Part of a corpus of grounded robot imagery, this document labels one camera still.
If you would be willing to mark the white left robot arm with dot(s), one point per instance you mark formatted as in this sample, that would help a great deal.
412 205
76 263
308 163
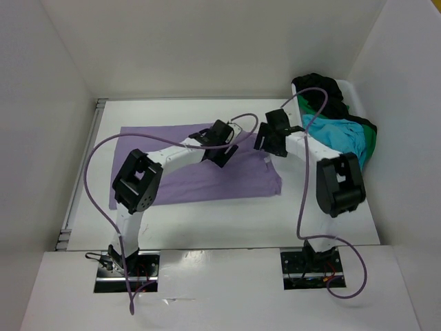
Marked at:
137 182

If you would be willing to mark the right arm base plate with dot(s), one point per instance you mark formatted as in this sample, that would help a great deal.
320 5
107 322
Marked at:
304 270

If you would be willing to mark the cyan t shirt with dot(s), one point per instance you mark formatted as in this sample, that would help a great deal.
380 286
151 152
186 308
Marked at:
341 135

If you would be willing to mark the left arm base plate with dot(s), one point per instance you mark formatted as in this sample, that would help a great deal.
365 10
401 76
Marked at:
143 275

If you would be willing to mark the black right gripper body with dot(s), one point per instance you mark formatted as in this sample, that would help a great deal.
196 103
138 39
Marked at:
272 134

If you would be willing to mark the purple t shirt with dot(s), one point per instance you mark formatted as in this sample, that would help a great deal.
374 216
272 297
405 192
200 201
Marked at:
248 174

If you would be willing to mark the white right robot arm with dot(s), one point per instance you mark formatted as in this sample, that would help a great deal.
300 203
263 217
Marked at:
334 178

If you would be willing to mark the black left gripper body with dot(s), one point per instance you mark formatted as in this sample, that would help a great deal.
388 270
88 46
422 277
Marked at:
218 156

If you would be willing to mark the white plastic laundry basket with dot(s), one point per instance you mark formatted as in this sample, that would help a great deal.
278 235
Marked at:
350 96

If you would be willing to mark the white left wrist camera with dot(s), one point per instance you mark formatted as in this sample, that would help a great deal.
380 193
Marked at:
236 130

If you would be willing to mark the green t shirt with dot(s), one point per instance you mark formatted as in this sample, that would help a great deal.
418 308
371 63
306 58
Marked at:
369 128

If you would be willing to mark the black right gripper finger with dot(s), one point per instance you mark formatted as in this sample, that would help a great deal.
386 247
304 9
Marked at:
278 149
262 137

